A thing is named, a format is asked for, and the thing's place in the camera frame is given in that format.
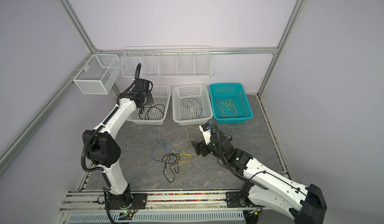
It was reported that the white plastic basket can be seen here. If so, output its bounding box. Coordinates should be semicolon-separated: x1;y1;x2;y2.
172;84;213;126
127;84;172;126

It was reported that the teal plastic basket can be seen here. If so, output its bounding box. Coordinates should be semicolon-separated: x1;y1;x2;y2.
209;83;254;125

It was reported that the white mesh wall box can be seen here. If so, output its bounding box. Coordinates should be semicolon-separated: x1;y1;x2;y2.
74;54;121;95

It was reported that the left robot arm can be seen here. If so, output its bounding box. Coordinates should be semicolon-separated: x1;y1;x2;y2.
81;63;153;208

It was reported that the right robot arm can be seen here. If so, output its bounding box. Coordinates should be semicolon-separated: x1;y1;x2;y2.
191;131;327;224

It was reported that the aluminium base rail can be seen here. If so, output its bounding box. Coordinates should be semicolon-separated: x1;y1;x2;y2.
61;189;314;224

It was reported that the left white plastic basket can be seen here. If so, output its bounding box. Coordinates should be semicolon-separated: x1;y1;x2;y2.
127;84;172;126

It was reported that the blue cable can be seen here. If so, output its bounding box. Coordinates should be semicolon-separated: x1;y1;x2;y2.
150;139;172;163
182;96;204;118

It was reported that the short yellow cable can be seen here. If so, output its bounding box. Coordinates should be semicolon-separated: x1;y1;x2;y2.
217;99;238;119

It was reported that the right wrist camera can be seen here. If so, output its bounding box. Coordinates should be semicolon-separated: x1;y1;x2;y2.
199;123;212;145

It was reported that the white wire wall rack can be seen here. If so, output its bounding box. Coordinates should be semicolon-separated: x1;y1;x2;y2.
121;46;212;78

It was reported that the middle white plastic basket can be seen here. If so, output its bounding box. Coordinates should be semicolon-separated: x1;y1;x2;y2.
172;84;213;126

